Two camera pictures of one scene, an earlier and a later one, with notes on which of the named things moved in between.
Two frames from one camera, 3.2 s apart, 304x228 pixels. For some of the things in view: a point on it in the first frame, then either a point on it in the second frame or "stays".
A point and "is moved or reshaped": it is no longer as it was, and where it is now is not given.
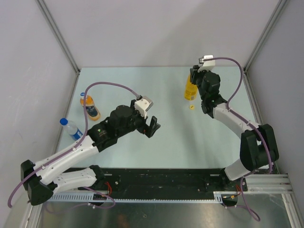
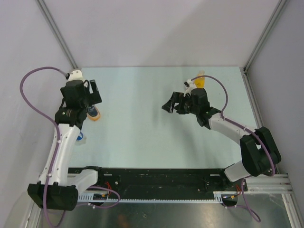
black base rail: [166, 181] stays
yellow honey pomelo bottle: [191, 90] is moved or reshaped
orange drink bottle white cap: [92, 111] stays
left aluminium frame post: [61, 39] stays
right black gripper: [195, 74] to [176, 97]
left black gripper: [144, 128] to [94, 98]
